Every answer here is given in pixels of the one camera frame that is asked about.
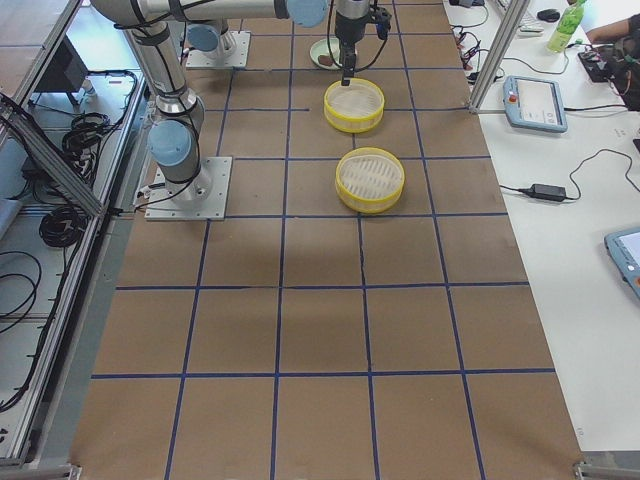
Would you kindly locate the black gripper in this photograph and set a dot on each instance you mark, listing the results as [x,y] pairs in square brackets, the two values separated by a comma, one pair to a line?
[350,26]

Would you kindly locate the brown bun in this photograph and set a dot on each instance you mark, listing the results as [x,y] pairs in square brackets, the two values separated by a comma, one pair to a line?
[325,60]

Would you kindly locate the yellow steamer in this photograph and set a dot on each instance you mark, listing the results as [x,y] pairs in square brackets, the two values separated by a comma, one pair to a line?
[369,180]
[356,108]

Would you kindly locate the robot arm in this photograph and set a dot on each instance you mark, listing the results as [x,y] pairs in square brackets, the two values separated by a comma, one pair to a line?
[174,140]

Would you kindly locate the green plate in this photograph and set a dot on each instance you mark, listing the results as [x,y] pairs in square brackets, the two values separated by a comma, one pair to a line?
[325,47]

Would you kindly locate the teach pendant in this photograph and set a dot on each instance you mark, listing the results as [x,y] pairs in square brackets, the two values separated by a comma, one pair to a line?
[534,104]
[623,249]

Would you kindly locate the green bottle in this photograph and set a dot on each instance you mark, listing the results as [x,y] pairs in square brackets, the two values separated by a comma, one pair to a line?
[568,23]

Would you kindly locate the black power adapter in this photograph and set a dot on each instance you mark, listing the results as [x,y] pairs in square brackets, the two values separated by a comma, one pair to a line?
[547,192]

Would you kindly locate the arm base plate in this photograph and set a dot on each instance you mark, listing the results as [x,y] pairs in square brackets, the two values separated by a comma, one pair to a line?
[204,199]
[212,50]

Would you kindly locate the aluminium frame post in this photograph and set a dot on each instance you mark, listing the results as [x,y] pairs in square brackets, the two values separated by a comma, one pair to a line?
[500,44]

